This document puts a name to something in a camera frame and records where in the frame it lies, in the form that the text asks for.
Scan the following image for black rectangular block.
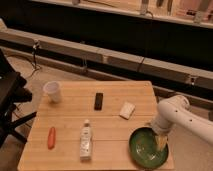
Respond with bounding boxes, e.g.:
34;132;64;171
94;93;103;110

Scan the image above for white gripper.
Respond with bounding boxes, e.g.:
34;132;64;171
151;122;172;150

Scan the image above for white plastic cup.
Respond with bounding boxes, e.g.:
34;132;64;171
43;81;61;103

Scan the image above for white sponge block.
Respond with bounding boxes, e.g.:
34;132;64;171
119;102;135;119

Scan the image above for white plastic bottle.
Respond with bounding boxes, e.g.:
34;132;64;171
79;119;92;161

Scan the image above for wooden table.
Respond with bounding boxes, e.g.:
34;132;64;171
17;80;176;171

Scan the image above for green ceramic bowl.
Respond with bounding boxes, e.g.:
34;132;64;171
129;127;169;170

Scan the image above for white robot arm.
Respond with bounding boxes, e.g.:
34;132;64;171
150;95;213;151

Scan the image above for orange carrot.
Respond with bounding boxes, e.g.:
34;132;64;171
47;127;56;149

